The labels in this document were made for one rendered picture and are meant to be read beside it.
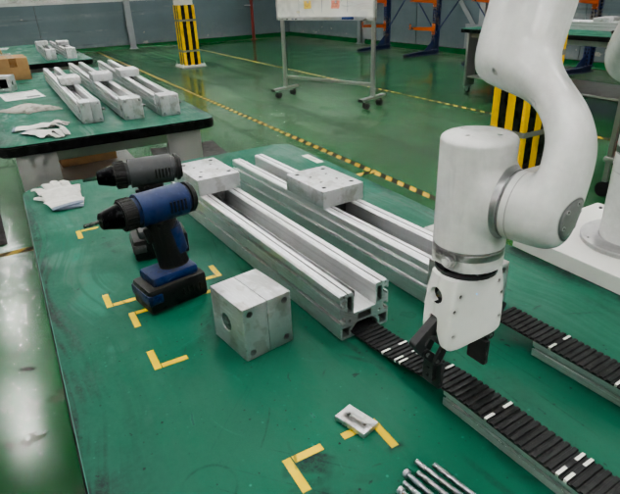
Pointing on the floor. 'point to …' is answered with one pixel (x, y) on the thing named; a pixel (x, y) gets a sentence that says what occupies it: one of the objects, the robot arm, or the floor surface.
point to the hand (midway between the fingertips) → (455, 363)
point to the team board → (302, 11)
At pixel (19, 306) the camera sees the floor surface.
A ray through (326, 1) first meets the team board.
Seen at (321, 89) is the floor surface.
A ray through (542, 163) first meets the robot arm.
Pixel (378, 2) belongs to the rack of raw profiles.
